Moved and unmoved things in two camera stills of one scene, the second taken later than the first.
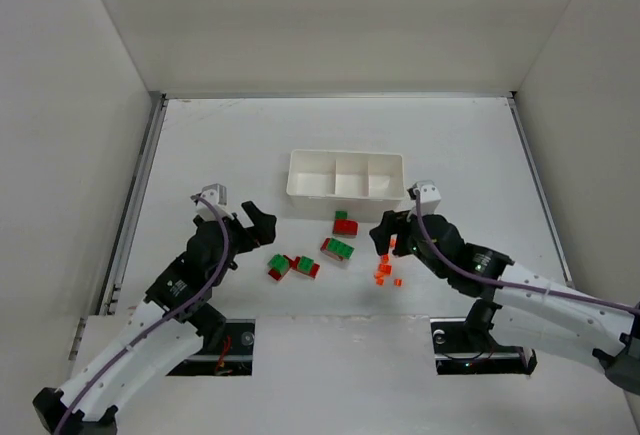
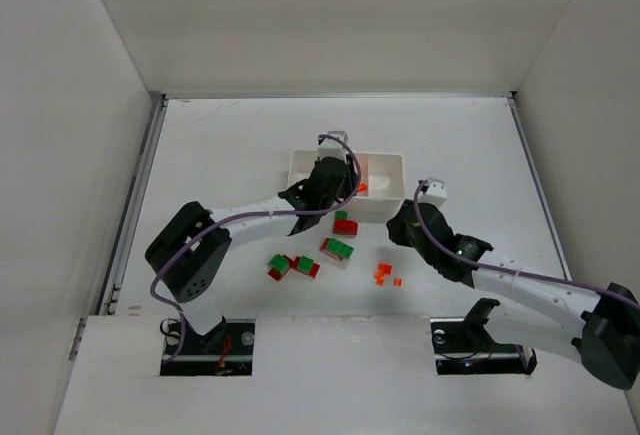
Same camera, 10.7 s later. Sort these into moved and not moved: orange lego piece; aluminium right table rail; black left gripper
Moved: black left gripper
Not moved: aluminium right table rail; orange lego piece
